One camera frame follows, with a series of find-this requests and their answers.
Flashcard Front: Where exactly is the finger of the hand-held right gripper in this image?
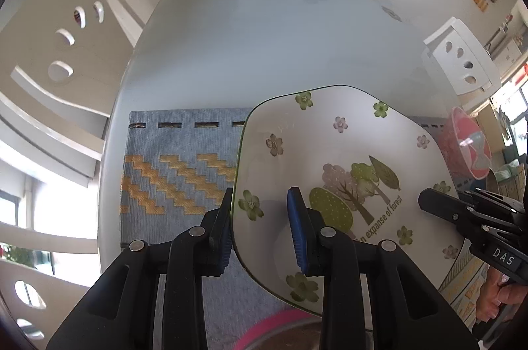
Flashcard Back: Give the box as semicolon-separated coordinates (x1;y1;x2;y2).
464;188;528;227
417;188;520;247

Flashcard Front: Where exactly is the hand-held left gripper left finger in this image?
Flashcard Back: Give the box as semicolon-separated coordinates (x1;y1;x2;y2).
45;187;236;350

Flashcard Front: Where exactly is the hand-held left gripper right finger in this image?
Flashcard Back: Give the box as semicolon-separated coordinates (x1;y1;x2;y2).
286;187;481;350

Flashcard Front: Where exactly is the pink ceramic bowl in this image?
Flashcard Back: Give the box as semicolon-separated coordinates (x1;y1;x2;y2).
437;106;492;181

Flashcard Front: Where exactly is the small hexagonal tree print plate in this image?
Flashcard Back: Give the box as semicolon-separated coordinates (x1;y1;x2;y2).
230;85;475;318

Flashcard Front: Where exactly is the person's right hand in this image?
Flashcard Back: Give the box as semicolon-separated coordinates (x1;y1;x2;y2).
474;265;528;324

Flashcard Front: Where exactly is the blue patterned woven table mat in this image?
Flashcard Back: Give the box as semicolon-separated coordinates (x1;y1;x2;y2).
119;108;496;350

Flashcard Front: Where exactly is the white chair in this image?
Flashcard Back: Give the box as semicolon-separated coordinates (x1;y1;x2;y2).
0;220;102;340
0;0;146;179
423;17;503;95

